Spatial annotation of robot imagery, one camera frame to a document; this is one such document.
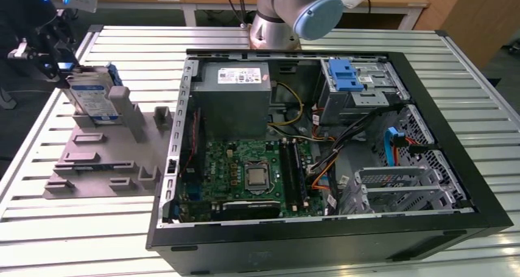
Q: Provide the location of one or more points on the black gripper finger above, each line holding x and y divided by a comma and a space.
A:
43, 67
67, 36

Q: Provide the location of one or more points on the hard disk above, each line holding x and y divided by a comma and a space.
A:
91, 97

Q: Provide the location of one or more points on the grey stand foot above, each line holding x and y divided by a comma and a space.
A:
7, 102

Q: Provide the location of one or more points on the grey parts rack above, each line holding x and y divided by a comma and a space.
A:
110, 155

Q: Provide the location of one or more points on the grey power supply unit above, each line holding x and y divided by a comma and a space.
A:
231, 112

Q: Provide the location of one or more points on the green motherboard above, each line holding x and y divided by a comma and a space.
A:
227, 158

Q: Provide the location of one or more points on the silver CPU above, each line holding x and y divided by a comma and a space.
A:
257, 178

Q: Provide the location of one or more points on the blue drive latch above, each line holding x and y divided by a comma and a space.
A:
343, 76

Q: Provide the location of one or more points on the black graphics card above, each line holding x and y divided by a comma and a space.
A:
253, 208

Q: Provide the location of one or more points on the black RAM stick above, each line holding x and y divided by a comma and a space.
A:
301, 173
290, 173

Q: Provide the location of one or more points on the silver optical drive cage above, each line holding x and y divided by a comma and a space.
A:
366, 99

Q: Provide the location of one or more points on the black PC case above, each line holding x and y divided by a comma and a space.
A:
285, 237

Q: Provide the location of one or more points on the brown wooden cabinet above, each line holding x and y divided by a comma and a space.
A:
487, 3

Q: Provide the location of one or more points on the black chair base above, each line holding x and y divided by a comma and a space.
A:
513, 47

